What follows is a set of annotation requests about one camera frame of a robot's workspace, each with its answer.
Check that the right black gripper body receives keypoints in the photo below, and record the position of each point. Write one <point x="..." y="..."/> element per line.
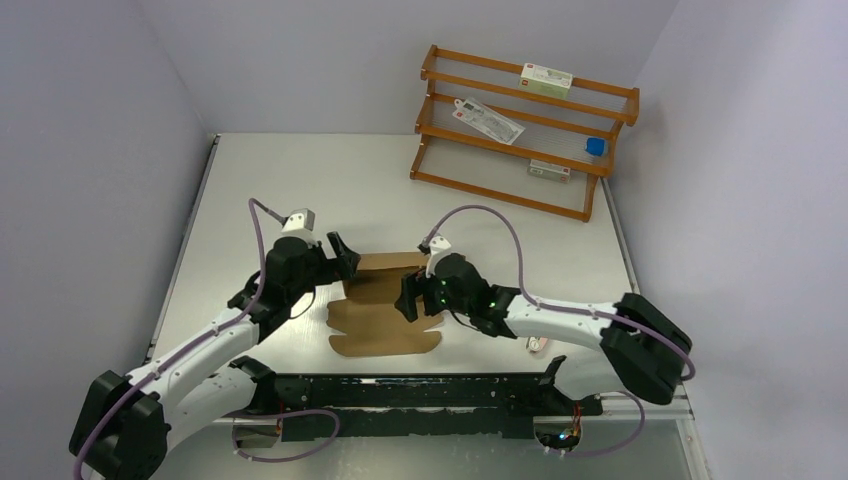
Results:
<point x="436" y="299"/>

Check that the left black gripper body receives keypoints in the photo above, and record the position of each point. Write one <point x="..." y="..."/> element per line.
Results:
<point x="318" y="270"/>

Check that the brown cardboard box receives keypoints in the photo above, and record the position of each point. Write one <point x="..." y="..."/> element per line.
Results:
<point x="366" y="322"/>

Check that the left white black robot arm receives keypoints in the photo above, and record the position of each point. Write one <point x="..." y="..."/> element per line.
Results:
<point x="129" y="423"/>

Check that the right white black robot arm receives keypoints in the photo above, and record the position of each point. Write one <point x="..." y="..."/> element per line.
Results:
<point x="635" y="348"/>

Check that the small white box lower shelf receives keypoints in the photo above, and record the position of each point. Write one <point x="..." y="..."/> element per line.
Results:
<point x="549" y="171"/>

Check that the white green box top shelf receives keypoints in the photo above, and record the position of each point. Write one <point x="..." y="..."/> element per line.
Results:
<point x="545" y="81"/>

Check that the small pink white stapler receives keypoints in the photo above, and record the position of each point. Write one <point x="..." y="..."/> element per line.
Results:
<point x="536" y="345"/>

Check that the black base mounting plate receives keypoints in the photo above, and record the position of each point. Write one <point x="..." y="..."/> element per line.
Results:
<point x="400" y="405"/>

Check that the orange wooden shelf rack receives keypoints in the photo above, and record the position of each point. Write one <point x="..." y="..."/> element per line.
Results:
<point x="454" y="155"/>

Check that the clear plastic packet with label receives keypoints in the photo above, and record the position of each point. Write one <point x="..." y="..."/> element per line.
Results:
<point x="485" y="120"/>

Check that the blue cap bottle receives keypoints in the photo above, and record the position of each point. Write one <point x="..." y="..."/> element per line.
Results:
<point x="596" y="146"/>

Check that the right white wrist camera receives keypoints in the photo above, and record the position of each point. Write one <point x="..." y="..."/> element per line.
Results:
<point x="438" y="247"/>

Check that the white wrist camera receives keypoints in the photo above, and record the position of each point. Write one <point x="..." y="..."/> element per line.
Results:
<point x="300" y="224"/>
<point x="438" y="247"/>

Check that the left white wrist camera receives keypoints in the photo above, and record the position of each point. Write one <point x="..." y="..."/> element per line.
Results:
<point x="300" y="224"/>

